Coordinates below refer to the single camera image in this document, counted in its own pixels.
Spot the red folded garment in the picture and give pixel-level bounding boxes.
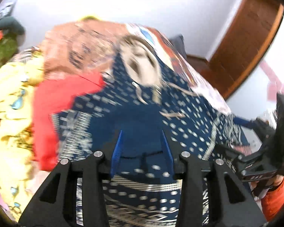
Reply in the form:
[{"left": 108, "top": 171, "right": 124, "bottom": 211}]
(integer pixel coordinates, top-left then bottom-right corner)
[{"left": 31, "top": 72, "right": 107, "bottom": 172}]

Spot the orange right sleeve forearm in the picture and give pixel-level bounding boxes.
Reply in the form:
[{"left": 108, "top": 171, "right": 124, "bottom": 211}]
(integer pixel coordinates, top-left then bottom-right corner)
[{"left": 261, "top": 179, "right": 284, "bottom": 221}]

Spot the navy patterned hooded garment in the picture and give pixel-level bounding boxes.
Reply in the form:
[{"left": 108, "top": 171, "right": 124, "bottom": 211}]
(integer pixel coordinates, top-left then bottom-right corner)
[{"left": 51, "top": 34, "right": 249, "bottom": 227}]

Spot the person's right hand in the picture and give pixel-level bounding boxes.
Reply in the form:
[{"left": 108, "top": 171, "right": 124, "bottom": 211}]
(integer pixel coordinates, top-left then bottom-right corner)
[{"left": 250, "top": 175, "right": 284, "bottom": 199}]

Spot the brown wooden wardrobe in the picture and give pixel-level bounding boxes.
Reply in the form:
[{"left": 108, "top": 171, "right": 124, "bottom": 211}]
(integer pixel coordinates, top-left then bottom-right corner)
[{"left": 187, "top": 0, "right": 284, "bottom": 99}]

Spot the yellow cartoon blanket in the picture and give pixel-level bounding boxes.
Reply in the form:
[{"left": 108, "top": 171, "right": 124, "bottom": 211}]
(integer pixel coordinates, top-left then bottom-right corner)
[{"left": 0, "top": 49, "right": 44, "bottom": 221}]

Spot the white sliding closet door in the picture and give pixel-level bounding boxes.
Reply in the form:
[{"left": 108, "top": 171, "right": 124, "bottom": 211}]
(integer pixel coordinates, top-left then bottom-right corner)
[{"left": 227, "top": 15, "right": 284, "bottom": 128}]

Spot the pile of clutter clothes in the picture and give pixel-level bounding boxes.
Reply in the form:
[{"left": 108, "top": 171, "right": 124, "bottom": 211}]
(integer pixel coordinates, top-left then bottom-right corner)
[{"left": 0, "top": 1, "right": 25, "bottom": 35}]

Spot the newspaper print bed blanket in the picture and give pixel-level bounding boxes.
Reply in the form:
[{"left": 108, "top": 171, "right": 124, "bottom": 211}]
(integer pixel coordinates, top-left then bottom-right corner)
[{"left": 28, "top": 19, "right": 231, "bottom": 114}]

